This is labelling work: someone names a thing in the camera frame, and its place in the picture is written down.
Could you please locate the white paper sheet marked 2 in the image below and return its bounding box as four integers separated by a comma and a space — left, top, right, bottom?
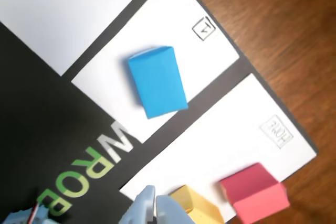
0, 0, 173, 77

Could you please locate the black mat with lettering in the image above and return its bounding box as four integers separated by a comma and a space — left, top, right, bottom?
0, 0, 318, 224

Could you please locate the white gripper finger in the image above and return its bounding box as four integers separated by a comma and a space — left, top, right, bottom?
155, 194, 196, 224
118, 185, 156, 224

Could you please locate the red white black servo wire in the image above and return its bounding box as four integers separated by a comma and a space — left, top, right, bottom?
27, 200, 44, 221

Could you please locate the blue paper box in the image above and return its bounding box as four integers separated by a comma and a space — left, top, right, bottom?
128, 46, 189, 119

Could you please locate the yellow paper box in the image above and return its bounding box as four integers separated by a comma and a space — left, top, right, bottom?
169, 185, 225, 224

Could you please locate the red paper box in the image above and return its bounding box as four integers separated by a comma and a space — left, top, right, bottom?
219, 163, 291, 224

